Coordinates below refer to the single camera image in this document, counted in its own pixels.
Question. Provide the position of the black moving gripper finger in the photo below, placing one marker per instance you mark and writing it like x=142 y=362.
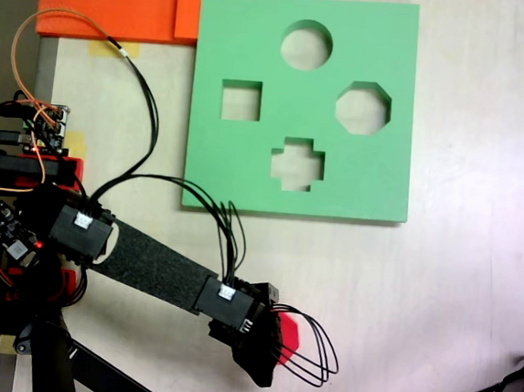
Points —
x=258 y=370

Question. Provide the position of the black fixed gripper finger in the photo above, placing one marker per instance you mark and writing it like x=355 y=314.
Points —
x=269 y=294

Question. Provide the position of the red octagonal pillar block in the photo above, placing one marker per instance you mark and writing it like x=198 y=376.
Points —
x=290 y=333

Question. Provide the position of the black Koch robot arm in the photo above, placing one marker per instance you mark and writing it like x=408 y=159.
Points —
x=155 y=264

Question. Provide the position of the small yellow tape piece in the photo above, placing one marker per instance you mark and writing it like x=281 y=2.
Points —
x=6 y=345
x=77 y=143

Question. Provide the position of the green shape sorter board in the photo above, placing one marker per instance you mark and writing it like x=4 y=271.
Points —
x=238 y=42

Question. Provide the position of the green circuit board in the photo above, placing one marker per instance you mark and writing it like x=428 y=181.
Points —
x=49 y=134

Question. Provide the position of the black circuit board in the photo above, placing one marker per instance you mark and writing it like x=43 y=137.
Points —
x=4 y=224

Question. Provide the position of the small orange foam board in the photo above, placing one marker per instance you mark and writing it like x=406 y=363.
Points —
x=214 y=8

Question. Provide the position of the wide yellow tape piece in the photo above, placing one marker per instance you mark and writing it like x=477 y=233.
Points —
x=100 y=49

